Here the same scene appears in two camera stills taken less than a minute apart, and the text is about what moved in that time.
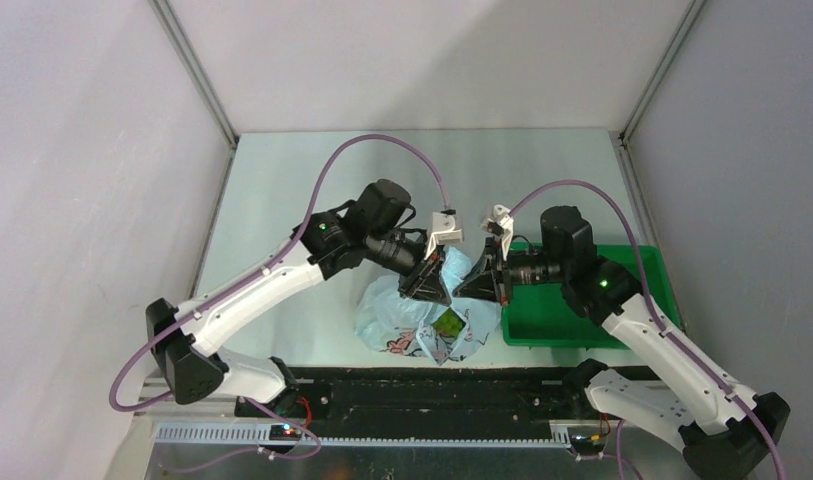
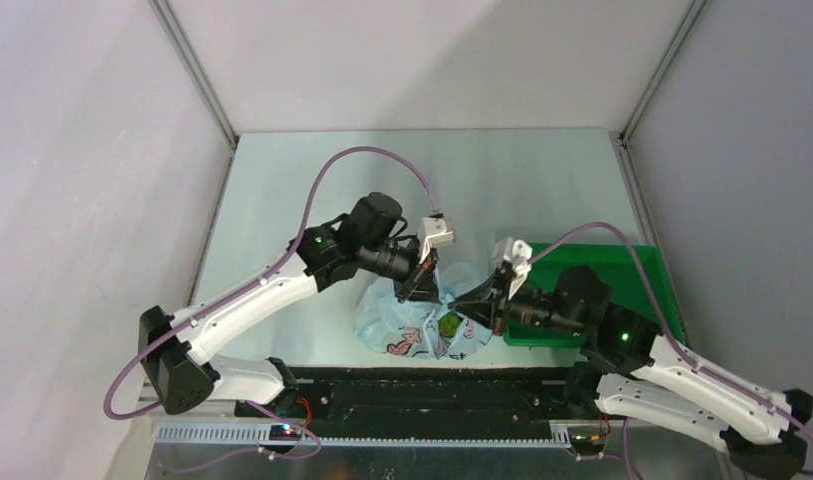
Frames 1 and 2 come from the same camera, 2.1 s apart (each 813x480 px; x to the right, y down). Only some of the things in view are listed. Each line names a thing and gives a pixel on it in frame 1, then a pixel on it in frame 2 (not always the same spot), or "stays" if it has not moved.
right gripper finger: x=482 y=282 to x=478 y=302
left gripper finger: x=426 y=283 stays
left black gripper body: x=404 y=256 stays
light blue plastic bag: x=392 y=320 stays
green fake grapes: x=450 y=323 stays
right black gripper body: x=520 y=268 to x=533 y=307
